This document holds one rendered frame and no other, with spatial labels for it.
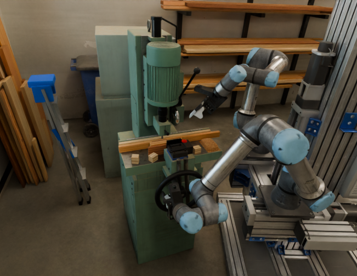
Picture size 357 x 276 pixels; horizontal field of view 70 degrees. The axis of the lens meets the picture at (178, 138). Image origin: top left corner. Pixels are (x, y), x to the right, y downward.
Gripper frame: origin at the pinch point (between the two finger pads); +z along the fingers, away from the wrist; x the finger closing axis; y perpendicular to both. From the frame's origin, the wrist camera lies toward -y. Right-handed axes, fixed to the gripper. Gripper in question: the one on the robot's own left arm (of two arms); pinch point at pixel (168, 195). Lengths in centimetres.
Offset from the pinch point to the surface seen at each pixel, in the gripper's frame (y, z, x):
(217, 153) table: -14.0, 21.4, 39.1
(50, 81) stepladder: -71, 74, -58
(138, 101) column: -51, 38, -4
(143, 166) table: -12.8, 19.5, -7.8
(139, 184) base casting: -1.3, 25.6, -10.4
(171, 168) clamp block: -10.7, 10.5, 6.0
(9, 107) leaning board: -60, 122, -97
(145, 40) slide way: -82, 20, 0
